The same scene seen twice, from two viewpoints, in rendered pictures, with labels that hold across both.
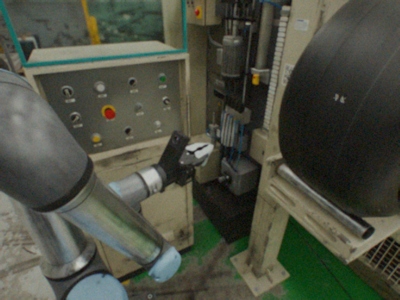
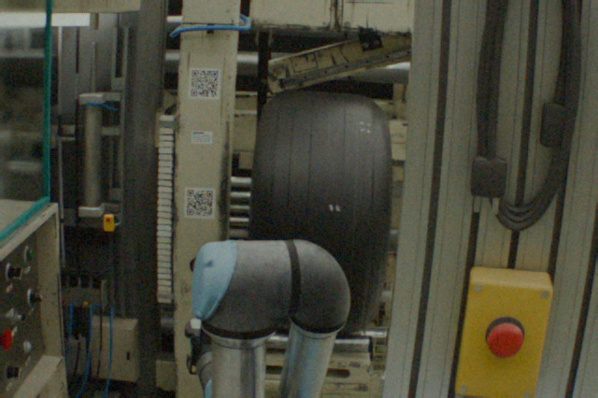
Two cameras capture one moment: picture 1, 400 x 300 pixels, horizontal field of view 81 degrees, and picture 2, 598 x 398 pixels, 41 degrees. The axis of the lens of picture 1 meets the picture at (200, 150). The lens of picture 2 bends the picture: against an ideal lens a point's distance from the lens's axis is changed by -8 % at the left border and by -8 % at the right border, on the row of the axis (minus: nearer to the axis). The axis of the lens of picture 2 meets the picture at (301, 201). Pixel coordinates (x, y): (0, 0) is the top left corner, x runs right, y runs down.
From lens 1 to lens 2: 1.40 m
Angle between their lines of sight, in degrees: 60
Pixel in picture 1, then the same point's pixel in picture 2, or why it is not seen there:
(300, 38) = (205, 153)
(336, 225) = (338, 359)
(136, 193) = not seen: hidden behind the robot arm
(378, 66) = (351, 176)
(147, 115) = (19, 332)
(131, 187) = not seen: hidden behind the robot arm
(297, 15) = (192, 126)
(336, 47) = (305, 163)
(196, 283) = not seen: outside the picture
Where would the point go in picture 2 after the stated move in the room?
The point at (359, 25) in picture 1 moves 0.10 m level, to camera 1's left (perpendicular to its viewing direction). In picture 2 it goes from (313, 143) to (291, 149)
